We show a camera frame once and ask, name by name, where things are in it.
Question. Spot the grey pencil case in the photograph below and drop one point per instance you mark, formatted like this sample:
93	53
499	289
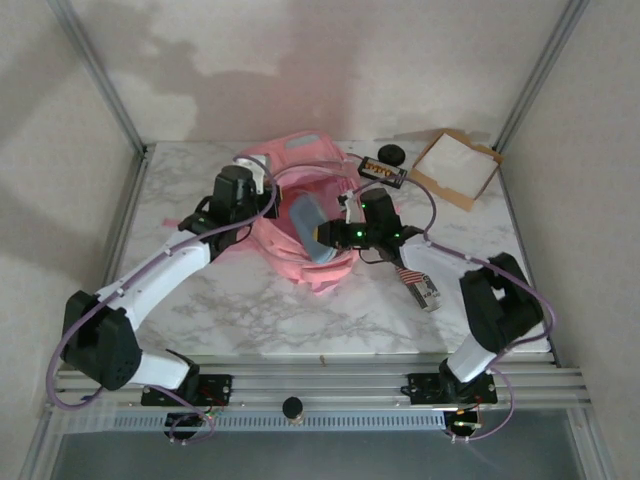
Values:
305	220

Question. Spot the pink backpack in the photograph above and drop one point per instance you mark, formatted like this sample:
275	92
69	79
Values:
320	280

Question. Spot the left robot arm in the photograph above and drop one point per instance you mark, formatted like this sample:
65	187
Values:
160	270

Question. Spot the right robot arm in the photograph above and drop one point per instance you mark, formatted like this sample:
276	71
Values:
500	300

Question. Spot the flag print pencil pouch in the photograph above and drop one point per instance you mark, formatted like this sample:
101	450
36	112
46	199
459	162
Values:
420	287

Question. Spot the black orange rectangular box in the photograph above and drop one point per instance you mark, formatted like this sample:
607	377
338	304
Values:
382	170

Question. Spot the black round knob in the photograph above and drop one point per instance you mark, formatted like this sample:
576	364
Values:
391	152

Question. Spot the cardboard box with white paper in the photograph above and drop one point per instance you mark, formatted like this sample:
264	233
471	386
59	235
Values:
455	165

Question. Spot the small controller board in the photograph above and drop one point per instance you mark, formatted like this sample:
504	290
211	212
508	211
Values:
190	422
465	425

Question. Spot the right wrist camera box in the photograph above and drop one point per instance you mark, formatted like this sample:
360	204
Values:
345	205

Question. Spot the aluminium side rail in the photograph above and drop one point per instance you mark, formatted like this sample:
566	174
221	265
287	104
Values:
127	210

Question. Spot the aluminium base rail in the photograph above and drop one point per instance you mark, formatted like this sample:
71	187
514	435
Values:
325	382

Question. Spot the black button on rail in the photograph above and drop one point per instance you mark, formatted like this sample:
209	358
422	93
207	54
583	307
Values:
293	407

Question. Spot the aluminium frame post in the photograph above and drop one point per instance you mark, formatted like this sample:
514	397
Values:
540	75
100	75

